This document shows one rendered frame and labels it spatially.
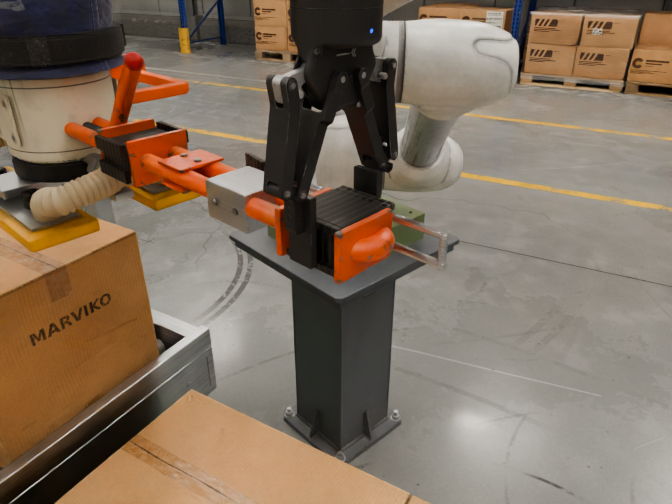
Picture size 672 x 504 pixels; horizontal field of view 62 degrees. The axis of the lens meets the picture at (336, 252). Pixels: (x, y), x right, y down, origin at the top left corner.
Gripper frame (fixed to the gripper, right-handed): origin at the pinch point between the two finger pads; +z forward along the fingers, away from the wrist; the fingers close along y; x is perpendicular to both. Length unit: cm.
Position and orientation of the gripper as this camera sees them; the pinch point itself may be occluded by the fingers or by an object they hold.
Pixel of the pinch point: (336, 223)
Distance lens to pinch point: 53.9
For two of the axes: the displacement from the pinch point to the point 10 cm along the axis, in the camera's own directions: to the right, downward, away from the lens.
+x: 7.2, 3.3, -6.1
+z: 0.0, 8.8, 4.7
